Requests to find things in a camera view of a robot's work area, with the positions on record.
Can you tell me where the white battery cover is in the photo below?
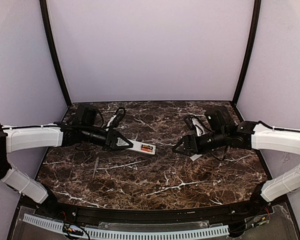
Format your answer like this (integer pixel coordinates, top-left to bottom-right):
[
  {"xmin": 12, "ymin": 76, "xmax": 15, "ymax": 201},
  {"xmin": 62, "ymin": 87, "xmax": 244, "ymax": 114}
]
[{"xmin": 189, "ymin": 154, "xmax": 202, "ymax": 161}]

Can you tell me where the white remote control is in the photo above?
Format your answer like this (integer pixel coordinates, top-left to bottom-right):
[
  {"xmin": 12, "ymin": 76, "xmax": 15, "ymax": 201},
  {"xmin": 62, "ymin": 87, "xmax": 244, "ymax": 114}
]
[{"xmin": 125, "ymin": 139, "xmax": 156, "ymax": 155}]

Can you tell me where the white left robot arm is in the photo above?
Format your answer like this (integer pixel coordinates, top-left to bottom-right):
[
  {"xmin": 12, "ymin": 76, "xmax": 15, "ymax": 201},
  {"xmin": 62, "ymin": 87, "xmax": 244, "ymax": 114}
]
[{"xmin": 0, "ymin": 104, "xmax": 134, "ymax": 206}]

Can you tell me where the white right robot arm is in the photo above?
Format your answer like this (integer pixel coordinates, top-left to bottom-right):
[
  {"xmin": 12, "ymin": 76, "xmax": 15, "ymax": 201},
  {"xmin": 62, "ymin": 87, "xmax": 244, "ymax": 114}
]
[{"xmin": 172, "ymin": 106, "xmax": 300, "ymax": 205}]

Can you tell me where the black front table rail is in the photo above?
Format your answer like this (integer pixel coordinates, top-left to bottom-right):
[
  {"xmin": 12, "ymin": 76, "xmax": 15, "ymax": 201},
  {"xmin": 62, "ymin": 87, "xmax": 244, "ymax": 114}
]
[{"xmin": 32, "ymin": 186, "xmax": 276, "ymax": 226}]

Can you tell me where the white slotted cable duct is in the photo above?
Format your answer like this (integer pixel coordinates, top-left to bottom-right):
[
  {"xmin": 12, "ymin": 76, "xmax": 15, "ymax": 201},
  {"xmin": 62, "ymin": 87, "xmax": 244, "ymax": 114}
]
[{"xmin": 22, "ymin": 213, "xmax": 230, "ymax": 240}]

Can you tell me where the black right frame post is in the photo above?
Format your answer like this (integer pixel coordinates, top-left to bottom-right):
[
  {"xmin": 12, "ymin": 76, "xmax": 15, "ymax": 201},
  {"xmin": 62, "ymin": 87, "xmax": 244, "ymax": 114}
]
[{"xmin": 231, "ymin": 0, "xmax": 262, "ymax": 106}]

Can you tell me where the black frame post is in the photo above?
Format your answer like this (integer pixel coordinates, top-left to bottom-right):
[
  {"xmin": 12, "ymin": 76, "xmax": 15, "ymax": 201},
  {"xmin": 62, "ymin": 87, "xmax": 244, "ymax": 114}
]
[
  {"xmin": 39, "ymin": 0, "xmax": 72, "ymax": 108},
  {"xmin": 231, "ymin": 0, "xmax": 262, "ymax": 106}
]

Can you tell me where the black left frame post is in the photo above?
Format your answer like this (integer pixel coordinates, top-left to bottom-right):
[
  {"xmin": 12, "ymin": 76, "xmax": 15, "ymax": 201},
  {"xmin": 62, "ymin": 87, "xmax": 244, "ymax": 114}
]
[{"xmin": 39, "ymin": 0, "xmax": 72, "ymax": 108}]

